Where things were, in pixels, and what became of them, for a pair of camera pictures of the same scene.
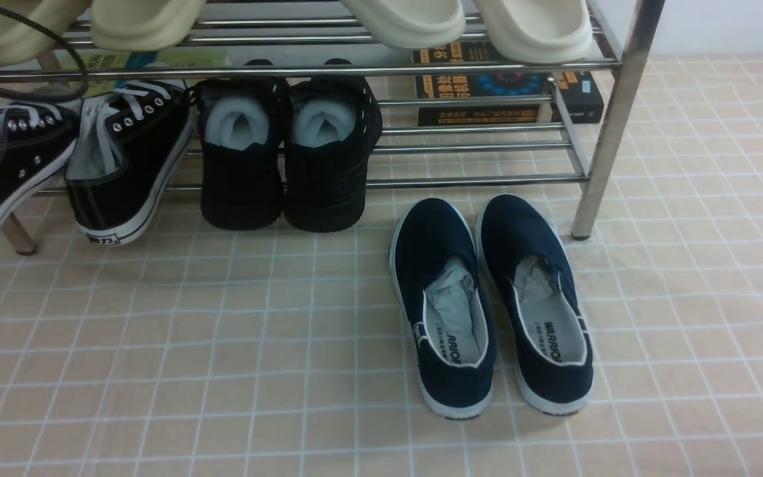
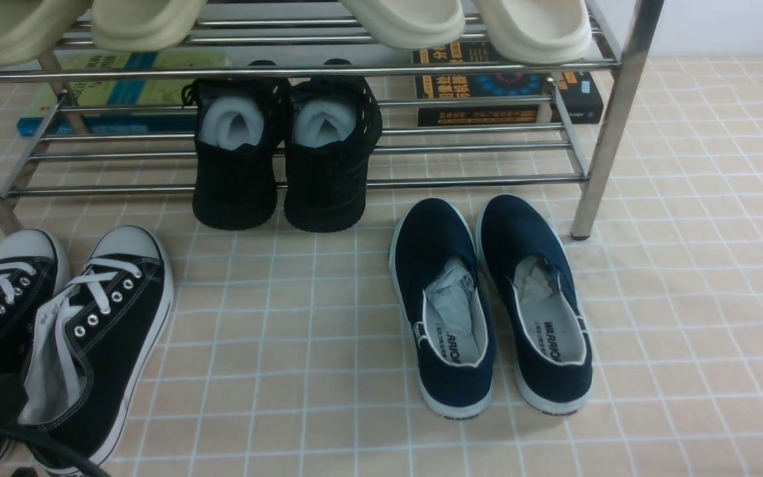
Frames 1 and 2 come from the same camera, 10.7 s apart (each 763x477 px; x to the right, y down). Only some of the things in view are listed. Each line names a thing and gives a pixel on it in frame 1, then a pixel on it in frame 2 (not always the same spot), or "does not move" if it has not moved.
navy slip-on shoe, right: x=551 y=338 does not move
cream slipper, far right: x=538 y=31 does not move
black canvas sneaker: x=2 y=149 to x=20 y=273
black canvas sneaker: x=126 y=148 to x=98 y=343
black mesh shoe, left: x=242 y=124 does not move
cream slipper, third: x=408 y=24 does not move
